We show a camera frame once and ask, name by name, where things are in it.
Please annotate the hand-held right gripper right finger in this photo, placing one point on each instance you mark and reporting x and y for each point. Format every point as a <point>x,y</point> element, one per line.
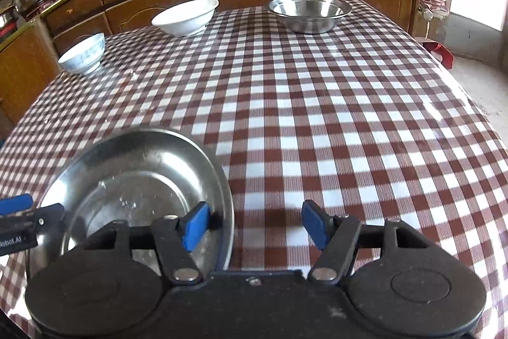
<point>315,224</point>

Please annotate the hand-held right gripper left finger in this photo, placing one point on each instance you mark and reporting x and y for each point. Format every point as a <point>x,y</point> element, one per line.
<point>194,227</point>

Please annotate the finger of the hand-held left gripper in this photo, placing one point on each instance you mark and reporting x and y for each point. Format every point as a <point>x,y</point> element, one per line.
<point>47,215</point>
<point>16,204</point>

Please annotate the steel plate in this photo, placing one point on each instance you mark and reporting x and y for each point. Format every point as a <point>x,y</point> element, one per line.
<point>135,172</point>

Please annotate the blue patterned white bowl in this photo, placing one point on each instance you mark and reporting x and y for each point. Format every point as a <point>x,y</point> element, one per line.
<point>81,55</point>

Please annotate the small steel bowl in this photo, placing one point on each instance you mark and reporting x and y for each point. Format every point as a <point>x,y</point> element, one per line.
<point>309,15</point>

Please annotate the plain white bowl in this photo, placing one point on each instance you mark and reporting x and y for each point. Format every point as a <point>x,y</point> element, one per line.
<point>184,17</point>

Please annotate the brown white checkered tablecloth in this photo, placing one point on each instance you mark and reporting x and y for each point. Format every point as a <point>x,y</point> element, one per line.
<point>317,116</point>

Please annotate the wooden corner cabinet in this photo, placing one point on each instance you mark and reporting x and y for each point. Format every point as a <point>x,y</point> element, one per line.
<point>24,77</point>

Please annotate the red bag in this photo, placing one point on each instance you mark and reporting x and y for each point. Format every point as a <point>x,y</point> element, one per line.
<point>442,55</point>

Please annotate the round metal dial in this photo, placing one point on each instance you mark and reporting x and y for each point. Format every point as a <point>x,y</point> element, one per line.
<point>427,14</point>

